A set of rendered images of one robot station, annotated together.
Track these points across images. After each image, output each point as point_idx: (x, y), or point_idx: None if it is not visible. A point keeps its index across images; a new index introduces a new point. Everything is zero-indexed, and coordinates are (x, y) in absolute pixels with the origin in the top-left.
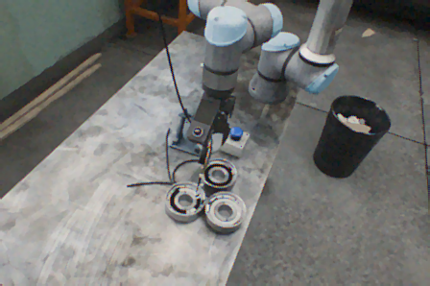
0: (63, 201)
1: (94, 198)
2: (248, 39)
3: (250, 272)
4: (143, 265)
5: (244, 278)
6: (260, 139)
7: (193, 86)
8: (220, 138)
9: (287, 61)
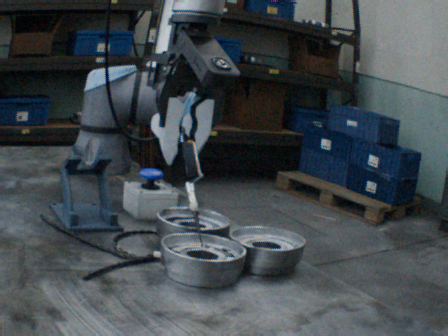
0: (19, 319)
1: (59, 304)
2: None
3: None
4: (267, 332)
5: None
6: None
7: (11, 179)
8: (210, 111)
9: (138, 87)
